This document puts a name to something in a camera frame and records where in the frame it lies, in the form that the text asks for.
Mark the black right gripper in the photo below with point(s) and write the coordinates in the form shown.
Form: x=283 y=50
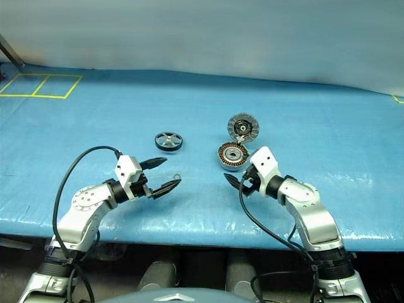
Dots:
x=252 y=187

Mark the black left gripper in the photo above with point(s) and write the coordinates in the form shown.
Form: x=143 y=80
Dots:
x=140 y=187

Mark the copper wound motor stator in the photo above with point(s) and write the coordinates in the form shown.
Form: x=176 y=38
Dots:
x=232 y=156

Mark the black wheel-shaped rotor cap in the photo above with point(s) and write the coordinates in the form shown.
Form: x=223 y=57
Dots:
x=168 y=141

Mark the round motor end cover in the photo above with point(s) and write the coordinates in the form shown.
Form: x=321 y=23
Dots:
x=243 y=127

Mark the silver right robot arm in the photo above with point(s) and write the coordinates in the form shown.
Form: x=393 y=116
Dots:
x=315 y=221

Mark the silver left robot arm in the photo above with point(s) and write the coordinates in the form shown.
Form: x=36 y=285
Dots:
x=85 y=202

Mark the blue table cover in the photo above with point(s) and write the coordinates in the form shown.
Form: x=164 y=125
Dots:
x=189 y=104

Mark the grey rounded robot leg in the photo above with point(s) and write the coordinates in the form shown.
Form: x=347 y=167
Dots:
x=158 y=276
x=241 y=277

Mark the grey robot torso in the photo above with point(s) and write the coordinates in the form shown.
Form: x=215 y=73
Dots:
x=176 y=297

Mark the slanted metal bar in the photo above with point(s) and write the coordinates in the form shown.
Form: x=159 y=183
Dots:
x=11 y=52

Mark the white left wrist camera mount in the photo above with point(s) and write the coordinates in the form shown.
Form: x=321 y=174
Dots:
x=126 y=168

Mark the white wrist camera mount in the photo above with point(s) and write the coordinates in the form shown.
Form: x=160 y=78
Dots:
x=265 y=162
x=126 y=168

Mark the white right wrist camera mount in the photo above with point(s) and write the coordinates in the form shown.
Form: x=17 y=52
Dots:
x=265 y=162

